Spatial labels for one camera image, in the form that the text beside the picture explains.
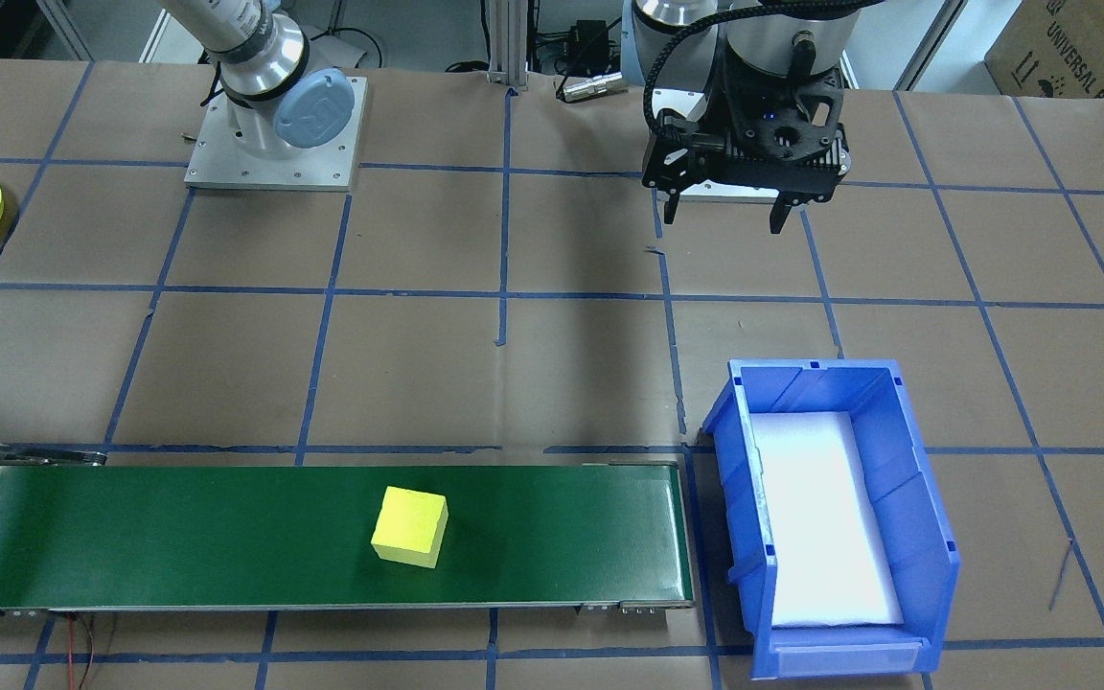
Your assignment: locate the black power brick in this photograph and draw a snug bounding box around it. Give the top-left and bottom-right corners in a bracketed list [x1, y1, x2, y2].
[563, 17, 612, 54]

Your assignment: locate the yellow foam block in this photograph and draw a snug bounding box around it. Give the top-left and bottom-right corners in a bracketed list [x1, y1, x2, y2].
[370, 486, 449, 570]

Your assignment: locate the aluminium profile post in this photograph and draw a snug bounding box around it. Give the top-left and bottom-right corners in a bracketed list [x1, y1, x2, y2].
[483, 0, 531, 90]

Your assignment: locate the blue plastic storage bin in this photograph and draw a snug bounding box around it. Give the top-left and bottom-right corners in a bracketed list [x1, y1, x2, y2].
[702, 358, 962, 681]

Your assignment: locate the brown cardboard box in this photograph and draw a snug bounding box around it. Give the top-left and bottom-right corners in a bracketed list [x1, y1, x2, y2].
[983, 0, 1104, 102]

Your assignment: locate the silver cylindrical connector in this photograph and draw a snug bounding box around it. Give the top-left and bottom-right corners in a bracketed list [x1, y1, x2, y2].
[555, 75, 627, 103]

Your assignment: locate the red conveyor cable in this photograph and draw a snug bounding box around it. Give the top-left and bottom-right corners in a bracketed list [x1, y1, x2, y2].
[61, 611, 124, 690]

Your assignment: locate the green conveyor belt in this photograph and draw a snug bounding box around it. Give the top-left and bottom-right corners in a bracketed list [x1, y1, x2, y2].
[0, 443, 697, 619]

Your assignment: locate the white foam sheet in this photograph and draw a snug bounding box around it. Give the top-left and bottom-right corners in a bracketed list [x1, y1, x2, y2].
[748, 410, 906, 630]

